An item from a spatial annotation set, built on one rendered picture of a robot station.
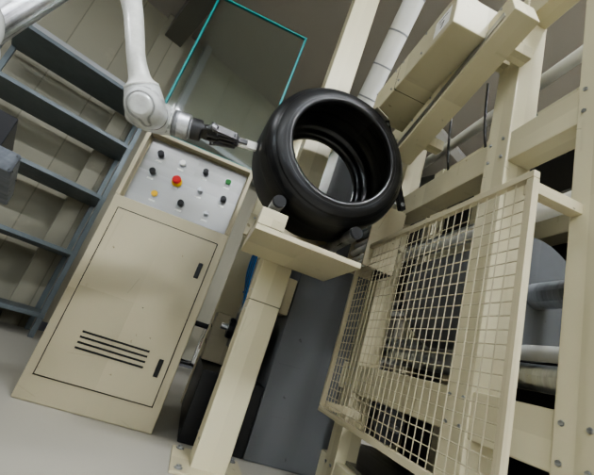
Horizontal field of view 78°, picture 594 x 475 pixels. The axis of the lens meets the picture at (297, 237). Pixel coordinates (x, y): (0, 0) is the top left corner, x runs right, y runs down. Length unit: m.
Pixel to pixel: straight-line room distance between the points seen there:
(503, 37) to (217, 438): 1.69
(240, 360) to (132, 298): 0.58
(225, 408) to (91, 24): 4.18
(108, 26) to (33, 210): 2.10
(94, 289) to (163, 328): 0.33
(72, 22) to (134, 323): 3.64
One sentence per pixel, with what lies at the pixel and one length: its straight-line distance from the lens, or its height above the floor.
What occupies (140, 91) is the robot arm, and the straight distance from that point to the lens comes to 1.18.
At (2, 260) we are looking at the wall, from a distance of 4.14.
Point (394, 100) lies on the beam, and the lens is 1.80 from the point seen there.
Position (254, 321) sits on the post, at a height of 0.54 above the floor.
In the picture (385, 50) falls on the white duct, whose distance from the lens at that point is 2.53.
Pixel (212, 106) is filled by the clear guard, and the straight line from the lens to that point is 2.09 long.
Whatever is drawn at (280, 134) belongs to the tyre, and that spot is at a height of 1.12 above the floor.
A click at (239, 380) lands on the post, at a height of 0.32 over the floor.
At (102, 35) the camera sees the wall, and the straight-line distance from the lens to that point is 4.83.
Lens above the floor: 0.45
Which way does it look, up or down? 18 degrees up
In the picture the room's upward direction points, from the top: 18 degrees clockwise
